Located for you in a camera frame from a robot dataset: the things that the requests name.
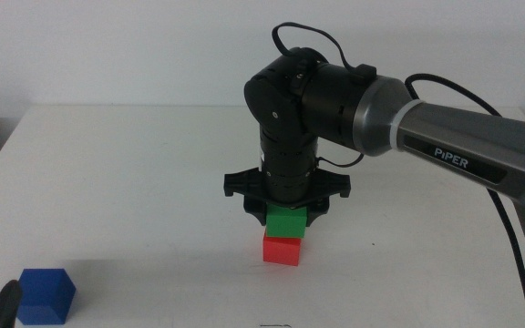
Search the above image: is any thick black cable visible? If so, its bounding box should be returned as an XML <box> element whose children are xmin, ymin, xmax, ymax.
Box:
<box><xmin>403</xmin><ymin>73</ymin><xmax>525</xmax><ymax>328</ymax></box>

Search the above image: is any thin black cable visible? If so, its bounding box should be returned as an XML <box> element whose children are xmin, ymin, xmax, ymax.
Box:
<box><xmin>271</xmin><ymin>21</ymin><xmax>377</xmax><ymax>78</ymax></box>
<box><xmin>315</xmin><ymin>152</ymin><xmax>365</xmax><ymax>169</ymax></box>

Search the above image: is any green cube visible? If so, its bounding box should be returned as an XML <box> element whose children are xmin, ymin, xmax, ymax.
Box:
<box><xmin>265</xmin><ymin>203</ymin><xmax>308</xmax><ymax>240</ymax></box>

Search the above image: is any blue cube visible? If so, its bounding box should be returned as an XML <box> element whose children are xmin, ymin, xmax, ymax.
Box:
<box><xmin>15</xmin><ymin>268</ymin><xmax>77</xmax><ymax>326</ymax></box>

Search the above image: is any red cube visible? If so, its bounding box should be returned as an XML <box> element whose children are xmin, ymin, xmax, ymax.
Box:
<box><xmin>262</xmin><ymin>232</ymin><xmax>302</xmax><ymax>268</ymax></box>

